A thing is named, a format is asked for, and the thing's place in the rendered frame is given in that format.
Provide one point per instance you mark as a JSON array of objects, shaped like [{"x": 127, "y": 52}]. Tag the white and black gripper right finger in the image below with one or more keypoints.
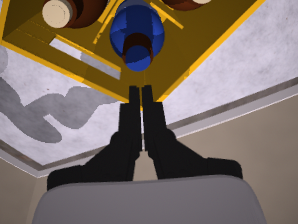
[{"x": 171, "y": 158}]

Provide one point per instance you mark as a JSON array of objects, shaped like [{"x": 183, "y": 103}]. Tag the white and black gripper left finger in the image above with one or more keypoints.
[{"x": 111, "y": 164}]

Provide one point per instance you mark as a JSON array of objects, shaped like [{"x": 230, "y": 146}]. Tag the blue bottle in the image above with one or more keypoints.
[{"x": 136, "y": 29}]

